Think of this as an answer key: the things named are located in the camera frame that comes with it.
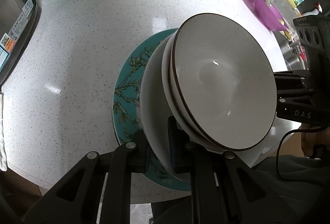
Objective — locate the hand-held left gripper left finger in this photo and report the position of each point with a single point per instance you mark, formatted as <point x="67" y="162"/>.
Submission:
<point x="140" y="159"/>

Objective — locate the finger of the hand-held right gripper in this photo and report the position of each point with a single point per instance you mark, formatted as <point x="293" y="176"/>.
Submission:
<point x="294" y="85"/>

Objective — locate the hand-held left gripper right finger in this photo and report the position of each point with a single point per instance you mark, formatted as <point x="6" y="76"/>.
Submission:
<point x="176" y="154"/>

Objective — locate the large white bowl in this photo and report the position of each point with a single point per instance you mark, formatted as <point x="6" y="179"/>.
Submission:
<point x="152" y="100"/>

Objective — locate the teal floral rim plate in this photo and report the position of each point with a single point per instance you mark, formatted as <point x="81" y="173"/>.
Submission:
<point x="126" y="100"/>

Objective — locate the small white bowl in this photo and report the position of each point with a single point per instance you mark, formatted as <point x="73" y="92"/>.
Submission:
<point x="172" y="85"/>
<point x="165" y="72"/>

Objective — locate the floral print bowl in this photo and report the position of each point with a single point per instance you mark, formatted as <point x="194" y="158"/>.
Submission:
<point x="221" y="79"/>

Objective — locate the person's right hand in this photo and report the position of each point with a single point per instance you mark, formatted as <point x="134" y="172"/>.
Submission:
<point x="308" y="141"/>

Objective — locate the peeled green vegetable stem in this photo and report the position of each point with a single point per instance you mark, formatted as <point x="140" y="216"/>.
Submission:
<point x="282" y="23"/>

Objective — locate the purple plastic basin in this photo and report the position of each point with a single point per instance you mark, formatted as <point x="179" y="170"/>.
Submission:
<point x="265" y="12"/>

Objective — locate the white cloth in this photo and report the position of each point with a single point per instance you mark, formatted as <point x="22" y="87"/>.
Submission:
<point x="3" y="136"/>

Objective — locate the silver rice cooker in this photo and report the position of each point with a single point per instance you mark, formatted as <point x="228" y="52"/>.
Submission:
<point x="15" y="20"/>

